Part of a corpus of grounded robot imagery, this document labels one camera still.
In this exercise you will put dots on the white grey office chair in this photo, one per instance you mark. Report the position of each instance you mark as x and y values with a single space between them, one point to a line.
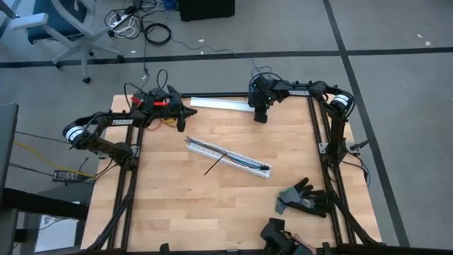
63 21

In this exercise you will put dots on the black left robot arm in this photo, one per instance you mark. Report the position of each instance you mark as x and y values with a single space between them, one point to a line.
120 122

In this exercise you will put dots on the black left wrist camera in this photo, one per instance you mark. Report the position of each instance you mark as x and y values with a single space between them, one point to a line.
155 95

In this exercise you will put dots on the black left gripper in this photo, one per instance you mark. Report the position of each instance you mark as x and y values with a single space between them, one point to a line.
175 106

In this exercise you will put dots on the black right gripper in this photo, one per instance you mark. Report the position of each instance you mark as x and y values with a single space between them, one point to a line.
262 101

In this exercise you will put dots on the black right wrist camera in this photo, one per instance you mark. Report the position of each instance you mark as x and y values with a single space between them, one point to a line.
260 83

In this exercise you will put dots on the black power adapter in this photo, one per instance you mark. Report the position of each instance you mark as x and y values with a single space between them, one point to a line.
67 176

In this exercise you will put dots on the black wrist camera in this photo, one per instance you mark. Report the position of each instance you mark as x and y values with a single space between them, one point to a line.
155 95
260 83

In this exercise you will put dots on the black equipment stand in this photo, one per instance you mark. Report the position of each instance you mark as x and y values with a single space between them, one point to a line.
42 203

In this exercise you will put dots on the black aluminium table frame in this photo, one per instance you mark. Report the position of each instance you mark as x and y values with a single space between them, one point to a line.
122 216

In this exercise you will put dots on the black box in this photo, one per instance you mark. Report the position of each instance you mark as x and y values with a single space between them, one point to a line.
205 8

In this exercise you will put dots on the white power strip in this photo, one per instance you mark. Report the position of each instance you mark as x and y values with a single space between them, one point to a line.
118 21

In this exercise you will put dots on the black grey work glove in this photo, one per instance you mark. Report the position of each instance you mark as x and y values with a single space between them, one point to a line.
316 203
292 198

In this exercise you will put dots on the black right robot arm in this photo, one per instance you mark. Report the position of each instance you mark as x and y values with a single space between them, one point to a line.
336 134

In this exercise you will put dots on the white flat duct cover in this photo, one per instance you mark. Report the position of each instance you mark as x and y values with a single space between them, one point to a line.
219 103

